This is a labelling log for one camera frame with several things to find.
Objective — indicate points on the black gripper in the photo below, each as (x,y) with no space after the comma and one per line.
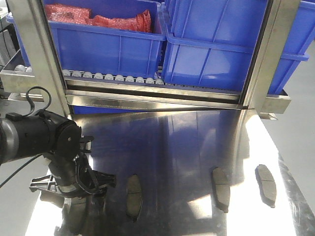
(73,177)

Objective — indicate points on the brake pad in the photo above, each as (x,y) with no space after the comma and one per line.
(134,198)
(267,185)
(74,212)
(221,189)

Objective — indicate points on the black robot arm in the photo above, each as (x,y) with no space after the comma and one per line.
(59,140)

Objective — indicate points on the steel roller conveyor rack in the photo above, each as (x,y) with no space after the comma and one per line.
(67,92)

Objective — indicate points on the left blue plastic crate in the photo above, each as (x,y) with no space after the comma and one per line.
(111,51)

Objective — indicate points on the blue plastic crate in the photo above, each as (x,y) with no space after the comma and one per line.
(210,43)
(111,51)

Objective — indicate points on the red bubble wrap bags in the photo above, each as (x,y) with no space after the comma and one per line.
(78,15)

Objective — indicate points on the right blue plastic crate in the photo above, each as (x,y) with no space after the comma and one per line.
(210,43)

